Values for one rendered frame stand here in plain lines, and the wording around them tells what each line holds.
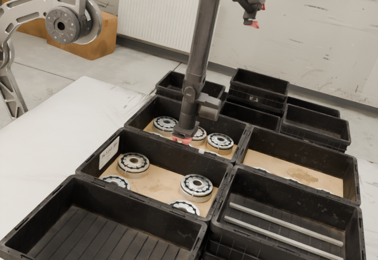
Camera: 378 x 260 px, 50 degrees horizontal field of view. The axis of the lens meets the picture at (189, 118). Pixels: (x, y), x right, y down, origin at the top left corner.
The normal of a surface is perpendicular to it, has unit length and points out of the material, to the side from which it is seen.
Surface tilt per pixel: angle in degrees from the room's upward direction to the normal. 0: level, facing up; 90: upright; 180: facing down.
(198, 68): 88
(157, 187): 0
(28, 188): 0
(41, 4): 90
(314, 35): 90
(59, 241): 0
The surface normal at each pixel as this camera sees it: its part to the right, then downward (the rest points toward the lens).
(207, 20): -0.25, 0.55
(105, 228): 0.18, -0.86
